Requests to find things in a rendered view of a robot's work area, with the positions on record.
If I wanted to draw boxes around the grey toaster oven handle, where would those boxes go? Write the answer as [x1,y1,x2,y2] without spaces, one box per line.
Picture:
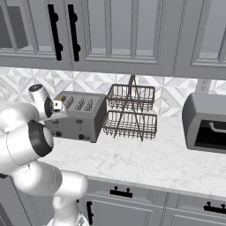
[207,121,226,134]

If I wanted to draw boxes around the dark two-tier wire stand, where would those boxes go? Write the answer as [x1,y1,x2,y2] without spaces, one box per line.
[102,74,159,142]

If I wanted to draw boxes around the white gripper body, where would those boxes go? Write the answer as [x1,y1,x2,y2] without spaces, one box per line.
[52,106,69,119]

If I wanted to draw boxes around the black base cupboard handle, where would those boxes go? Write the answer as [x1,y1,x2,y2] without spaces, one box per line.
[86,200,94,226]

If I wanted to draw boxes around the black drawer handle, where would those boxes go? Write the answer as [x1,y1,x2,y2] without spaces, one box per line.
[109,185,134,199]
[203,200,226,215]

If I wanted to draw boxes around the grey drawer front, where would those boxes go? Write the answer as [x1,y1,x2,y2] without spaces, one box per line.
[84,178,170,207]
[168,192,226,219]

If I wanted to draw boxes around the grey four-slot toaster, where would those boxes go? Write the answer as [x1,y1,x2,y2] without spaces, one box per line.
[43,90,108,144]

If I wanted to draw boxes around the grey base cupboard door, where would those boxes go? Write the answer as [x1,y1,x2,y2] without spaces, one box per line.
[0,176,56,226]
[162,207,226,226]
[77,193,166,226]

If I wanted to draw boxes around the grey toaster oven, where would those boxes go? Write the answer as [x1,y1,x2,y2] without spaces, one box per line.
[181,92,226,154]

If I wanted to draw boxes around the grey wall cupboard door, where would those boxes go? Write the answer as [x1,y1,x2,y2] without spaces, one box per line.
[64,0,178,78]
[172,0,226,81]
[0,0,73,72]

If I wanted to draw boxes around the black long cupboard handle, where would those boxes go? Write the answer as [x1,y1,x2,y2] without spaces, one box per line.
[67,4,81,63]
[47,4,64,62]

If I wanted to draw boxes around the white wall outlet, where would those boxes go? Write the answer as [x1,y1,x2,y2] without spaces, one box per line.
[202,78,213,93]

